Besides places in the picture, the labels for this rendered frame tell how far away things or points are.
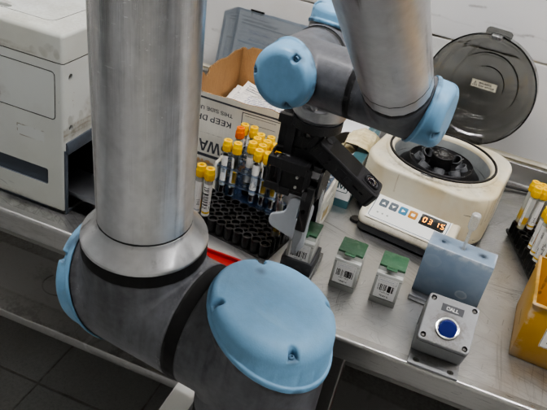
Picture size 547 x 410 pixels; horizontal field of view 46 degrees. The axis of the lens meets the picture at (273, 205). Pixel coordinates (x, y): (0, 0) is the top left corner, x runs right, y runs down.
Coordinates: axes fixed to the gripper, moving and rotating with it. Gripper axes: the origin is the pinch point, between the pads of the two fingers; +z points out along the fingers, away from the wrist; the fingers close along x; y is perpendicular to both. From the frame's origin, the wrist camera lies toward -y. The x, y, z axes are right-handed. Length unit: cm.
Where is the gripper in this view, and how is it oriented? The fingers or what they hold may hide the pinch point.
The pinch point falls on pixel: (304, 238)
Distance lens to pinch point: 97.9
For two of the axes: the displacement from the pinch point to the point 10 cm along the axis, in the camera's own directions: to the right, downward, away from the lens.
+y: -9.3, -3.2, 2.1
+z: -1.6, 8.3, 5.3
